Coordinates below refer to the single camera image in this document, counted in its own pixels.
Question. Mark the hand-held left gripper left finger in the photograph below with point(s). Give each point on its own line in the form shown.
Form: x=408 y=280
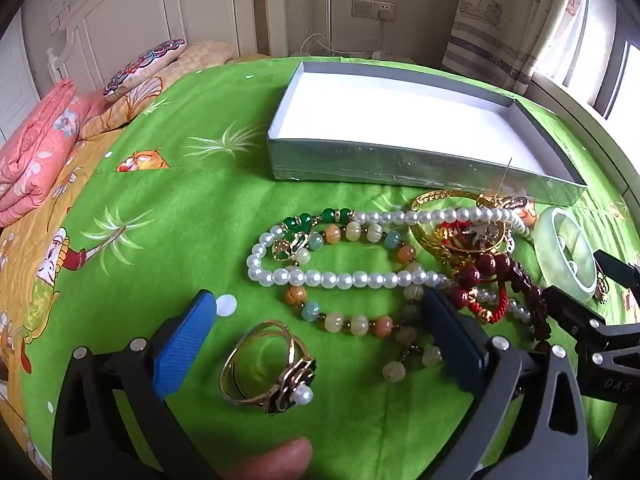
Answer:
x=182 y=345

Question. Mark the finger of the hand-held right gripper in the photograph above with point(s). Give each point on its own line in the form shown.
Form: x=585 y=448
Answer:
x=617 y=270
x=570 y=310

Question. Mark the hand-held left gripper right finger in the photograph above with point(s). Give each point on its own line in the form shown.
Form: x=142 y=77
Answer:
x=450 y=335

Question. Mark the pale green jade bangle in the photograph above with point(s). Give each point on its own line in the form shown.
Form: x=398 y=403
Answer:
x=547 y=245

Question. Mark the silver gold rhinestone brooch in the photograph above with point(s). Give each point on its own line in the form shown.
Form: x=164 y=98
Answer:
x=475 y=234

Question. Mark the gold bangle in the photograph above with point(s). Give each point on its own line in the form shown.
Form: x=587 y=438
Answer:
x=419 y=232

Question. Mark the gold filigree ornament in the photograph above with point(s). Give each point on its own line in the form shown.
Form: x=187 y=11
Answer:
x=510 y=205

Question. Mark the grey cardboard box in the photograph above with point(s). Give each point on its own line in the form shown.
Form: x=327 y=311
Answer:
x=400 y=110

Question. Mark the green printed sheet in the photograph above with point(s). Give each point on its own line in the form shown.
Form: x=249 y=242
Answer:
x=175 y=200

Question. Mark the yellow printed bed sheet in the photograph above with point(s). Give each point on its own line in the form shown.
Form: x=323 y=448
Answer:
x=45 y=260

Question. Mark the pink floral quilt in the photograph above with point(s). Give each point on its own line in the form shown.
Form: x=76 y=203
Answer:
x=40 y=150

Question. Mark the printed striped curtain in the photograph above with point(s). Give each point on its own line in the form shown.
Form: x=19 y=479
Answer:
x=490 y=20

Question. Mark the embroidered patterned pillow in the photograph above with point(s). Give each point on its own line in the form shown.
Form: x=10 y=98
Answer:
x=145 y=65

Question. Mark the white power strip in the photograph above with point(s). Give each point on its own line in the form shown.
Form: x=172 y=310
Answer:
x=392 y=55

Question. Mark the yellow floral pillow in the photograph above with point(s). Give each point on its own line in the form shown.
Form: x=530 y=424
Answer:
x=200 y=57

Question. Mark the white wardrobe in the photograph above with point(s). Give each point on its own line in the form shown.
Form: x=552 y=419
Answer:
x=15 y=85

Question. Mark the white wooden headboard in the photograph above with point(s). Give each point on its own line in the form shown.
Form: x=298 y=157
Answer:
x=125 y=10

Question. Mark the white lamp stand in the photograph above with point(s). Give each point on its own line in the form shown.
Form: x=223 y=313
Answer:
x=328 y=5

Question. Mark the white window frame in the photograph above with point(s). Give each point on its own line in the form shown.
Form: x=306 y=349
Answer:
x=615 y=70

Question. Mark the wall socket panel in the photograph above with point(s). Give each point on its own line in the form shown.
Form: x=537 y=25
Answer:
x=372 y=9

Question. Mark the white wall sticker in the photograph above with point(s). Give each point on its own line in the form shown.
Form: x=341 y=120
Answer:
x=59 y=10

